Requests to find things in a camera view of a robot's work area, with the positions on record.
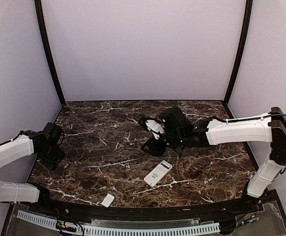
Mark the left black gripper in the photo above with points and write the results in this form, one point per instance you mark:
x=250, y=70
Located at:
x=52, y=165

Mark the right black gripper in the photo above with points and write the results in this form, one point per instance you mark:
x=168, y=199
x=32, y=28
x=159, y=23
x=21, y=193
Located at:
x=155, y=150

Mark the white remote control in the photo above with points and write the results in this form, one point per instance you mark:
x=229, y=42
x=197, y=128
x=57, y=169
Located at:
x=157, y=173

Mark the white battery cover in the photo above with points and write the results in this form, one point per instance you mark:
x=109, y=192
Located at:
x=108, y=200

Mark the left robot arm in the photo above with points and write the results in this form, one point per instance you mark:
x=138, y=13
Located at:
x=45, y=145

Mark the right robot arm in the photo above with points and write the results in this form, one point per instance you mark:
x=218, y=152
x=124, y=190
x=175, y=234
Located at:
x=172, y=130

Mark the white slotted cable duct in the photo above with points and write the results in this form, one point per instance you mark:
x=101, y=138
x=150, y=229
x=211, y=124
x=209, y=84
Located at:
x=121, y=228

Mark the black front rail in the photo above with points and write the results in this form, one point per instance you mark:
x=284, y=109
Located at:
x=219, y=210

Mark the left black frame post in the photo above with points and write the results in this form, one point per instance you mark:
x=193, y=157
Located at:
x=47, y=50

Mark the black frame post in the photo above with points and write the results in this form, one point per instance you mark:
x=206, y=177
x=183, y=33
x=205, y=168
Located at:
x=240, y=51
x=47, y=50

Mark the right black frame post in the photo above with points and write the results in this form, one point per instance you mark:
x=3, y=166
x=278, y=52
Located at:
x=240, y=51

